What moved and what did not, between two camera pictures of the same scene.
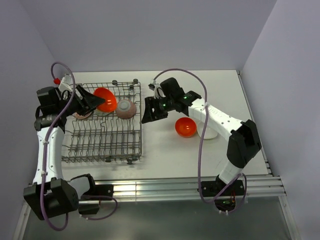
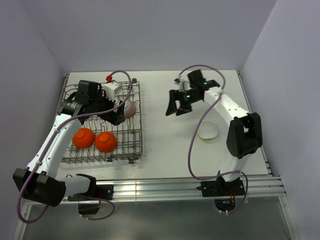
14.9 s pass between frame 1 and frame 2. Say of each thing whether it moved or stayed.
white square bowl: stayed
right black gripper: moved
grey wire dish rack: stayed
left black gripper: moved
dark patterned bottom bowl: stayed
